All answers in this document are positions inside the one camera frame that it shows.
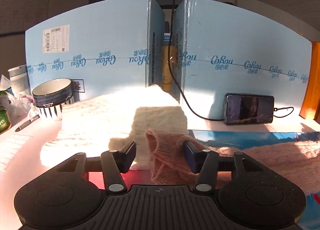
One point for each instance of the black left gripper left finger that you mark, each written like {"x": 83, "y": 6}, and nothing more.
{"x": 114, "y": 163}

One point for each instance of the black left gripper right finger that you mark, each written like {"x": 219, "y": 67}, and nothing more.
{"x": 205, "y": 163}

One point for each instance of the anime printed desk mat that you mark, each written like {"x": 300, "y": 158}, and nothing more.
{"x": 244, "y": 140}

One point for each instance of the white knitted sweater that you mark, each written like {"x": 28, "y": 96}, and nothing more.
{"x": 111, "y": 121}

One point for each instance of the black smartphone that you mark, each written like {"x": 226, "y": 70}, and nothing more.
{"x": 241, "y": 108}

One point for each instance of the black pen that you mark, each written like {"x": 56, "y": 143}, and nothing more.
{"x": 27, "y": 123}

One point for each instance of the dark striped ceramic bowl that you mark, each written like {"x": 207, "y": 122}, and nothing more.
{"x": 51, "y": 96}

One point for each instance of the crumpled plastic bag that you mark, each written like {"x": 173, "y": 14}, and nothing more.
{"x": 19, "y": 105}

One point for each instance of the right light blue cardboard box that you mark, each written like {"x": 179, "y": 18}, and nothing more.
{"x": 225, "y": 49}

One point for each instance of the light blue cardboard box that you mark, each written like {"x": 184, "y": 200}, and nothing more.
{"x": 102, "y": 47}
{"x": 225, "y": 49}

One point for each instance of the green can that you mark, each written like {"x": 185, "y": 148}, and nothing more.
{"x": 4, "y": 116}

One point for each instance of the left light blue cardboard box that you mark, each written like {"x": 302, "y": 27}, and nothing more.
{"x": 102, "y": 47}

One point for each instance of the white cup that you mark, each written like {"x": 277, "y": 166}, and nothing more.
{"x": 19, "y": 80}

